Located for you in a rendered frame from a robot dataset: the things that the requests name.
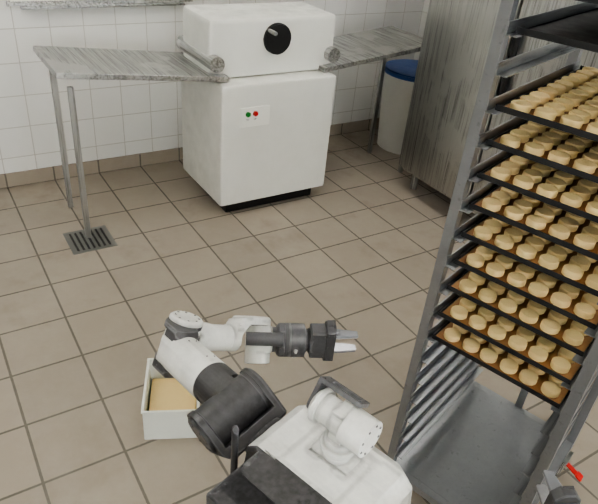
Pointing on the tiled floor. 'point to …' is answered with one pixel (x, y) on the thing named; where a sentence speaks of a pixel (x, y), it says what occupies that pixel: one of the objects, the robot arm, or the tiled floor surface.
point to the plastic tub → (165, 407)
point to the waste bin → (395, 103)
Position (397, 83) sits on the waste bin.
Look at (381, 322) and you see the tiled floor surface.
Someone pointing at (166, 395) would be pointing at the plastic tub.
